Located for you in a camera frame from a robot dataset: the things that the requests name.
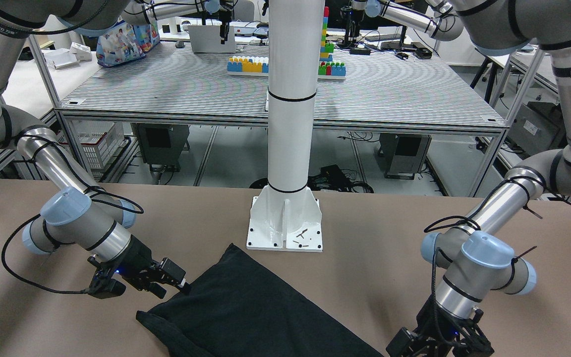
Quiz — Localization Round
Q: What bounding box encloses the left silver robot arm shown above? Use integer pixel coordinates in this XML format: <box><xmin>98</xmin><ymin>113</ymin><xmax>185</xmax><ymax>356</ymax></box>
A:
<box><xmin>387</xmin><ymin>0</ymin><xmax>571</xmax><ymax>357</ymax></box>

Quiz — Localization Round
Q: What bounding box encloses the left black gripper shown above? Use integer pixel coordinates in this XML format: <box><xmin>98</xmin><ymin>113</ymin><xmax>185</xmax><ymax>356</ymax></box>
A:
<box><xmin>414</xmin><ymin>297</ymin><xmax>495</xmax><ymax>357</ymax></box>

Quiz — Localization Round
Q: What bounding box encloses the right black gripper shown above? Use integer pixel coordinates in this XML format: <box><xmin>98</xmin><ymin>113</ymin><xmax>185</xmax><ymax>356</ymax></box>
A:
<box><xmin>117</xmin><ymin>236</ymin><xmax>192</xmax><ymax>299</ymax></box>

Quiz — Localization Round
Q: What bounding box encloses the colourful toy block set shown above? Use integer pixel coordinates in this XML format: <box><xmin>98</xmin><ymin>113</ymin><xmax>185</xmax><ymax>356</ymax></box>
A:
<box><xmin>227</xmin><ymin>0</ymin><xmax>347</xmax><ymax>80</ymax></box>

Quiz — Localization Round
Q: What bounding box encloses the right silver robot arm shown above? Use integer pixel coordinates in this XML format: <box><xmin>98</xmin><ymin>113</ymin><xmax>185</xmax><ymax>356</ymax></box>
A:
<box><xmin>0</xmin><ymin>0</ymin><xmax>190</xmax><ymax>298</ymax></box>

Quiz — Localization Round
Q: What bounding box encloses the black printed t-shirt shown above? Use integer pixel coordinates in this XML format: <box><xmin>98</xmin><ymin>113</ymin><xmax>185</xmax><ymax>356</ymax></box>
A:
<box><xmin>136</xmin><ymin>244</ymin><xmax>379</xmax><ymax>357</ymax></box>

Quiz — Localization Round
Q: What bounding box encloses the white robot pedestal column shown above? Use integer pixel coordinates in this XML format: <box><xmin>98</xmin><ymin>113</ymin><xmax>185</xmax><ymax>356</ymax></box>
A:
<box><xmin>246</xmin><ymin>0</ymin><xmax>325</xmax><ymax>253</ymax></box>

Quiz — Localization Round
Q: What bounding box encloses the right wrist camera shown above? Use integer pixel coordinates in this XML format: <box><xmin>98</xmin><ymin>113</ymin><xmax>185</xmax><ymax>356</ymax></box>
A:
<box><xmin>86</xmin><ymin>255</ymin><xmax>125</xmax><ymax>299</ymax></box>

